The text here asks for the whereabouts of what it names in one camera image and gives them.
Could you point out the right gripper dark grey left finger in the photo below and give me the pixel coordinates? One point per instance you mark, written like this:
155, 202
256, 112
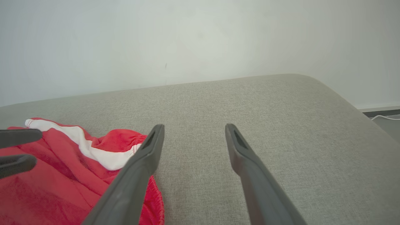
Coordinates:
131, 187

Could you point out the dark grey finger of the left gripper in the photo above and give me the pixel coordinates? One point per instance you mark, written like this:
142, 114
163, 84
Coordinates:
18, 137
17, 164

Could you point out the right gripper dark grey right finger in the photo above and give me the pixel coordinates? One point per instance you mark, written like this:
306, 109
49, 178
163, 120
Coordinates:
265, 197

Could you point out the red shorts with white trim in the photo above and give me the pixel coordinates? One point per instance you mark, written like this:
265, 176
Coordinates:
47, 190

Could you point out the dark baseboard strip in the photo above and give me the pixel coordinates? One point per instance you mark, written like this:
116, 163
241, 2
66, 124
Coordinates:
382, 112

